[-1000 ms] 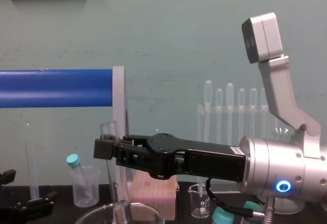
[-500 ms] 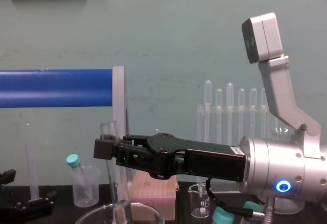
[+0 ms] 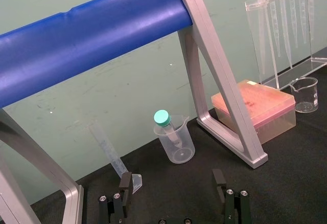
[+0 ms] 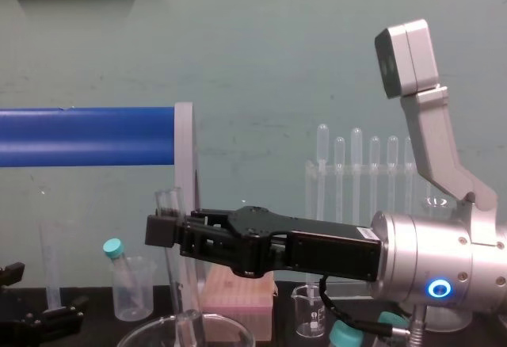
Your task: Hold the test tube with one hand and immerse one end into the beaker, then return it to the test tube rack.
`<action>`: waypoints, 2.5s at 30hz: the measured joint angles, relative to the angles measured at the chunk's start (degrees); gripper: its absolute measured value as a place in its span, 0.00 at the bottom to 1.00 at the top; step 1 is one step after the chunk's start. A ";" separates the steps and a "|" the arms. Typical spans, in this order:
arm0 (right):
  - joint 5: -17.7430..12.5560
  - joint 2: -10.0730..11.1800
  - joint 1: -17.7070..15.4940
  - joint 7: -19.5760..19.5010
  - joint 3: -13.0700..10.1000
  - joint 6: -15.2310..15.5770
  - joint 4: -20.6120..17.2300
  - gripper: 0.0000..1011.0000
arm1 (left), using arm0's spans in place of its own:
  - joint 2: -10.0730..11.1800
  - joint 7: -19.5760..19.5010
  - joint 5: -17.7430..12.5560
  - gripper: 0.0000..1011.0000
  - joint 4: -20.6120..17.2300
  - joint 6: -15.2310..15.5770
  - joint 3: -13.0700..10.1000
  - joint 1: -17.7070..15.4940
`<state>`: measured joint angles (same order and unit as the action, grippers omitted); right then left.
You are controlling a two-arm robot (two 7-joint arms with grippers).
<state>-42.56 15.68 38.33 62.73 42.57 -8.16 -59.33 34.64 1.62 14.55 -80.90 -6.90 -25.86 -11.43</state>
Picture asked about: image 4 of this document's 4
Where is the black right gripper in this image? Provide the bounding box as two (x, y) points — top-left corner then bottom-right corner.
(144, 204), (381, 284)

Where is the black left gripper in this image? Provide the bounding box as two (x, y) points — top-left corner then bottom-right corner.
(0, 261), (90, 347)

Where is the clear glass test tube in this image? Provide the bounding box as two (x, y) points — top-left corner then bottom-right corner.
(153, 187), (208, 347)

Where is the teal capped centrifuge tube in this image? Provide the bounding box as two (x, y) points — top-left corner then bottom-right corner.
(101, 238), (138, 318)
(330, 318), (364, 347)
(377, 311), (410, 329)

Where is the clear plastic beaker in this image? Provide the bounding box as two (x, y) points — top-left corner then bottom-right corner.
(109, 255), (158, 322)

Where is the large clear glass beaker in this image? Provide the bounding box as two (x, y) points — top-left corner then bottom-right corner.
(116, 312), (257, 347)

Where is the small printed glass beaker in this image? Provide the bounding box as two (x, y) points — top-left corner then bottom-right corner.
(291, 282), (330, 339)

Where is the clear acrylic pipette rack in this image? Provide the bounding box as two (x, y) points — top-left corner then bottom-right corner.
(303, 159), (433, 299)

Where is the clear graduated cylinder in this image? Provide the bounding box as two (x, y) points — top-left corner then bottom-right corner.
(36, 219), (65, 313)

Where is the pink pipette tip box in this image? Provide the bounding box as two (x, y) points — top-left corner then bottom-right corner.
(200, 263), (277, 342)

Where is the clear plastic transfer pipette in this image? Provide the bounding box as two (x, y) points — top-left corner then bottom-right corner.
(386, 135), (399, 214)
(368, 135), (382, 221)
(334, 135), (346, 224)
(315, 123), (330, 223)
(403, 136), (416, 209)
(349, 127), (364, 227)

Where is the blue paper roll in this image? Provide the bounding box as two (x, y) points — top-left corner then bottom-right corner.
(0, 106), (176, 169)

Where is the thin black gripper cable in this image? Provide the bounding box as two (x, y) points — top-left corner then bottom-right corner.
(318, 274), (412, 339)

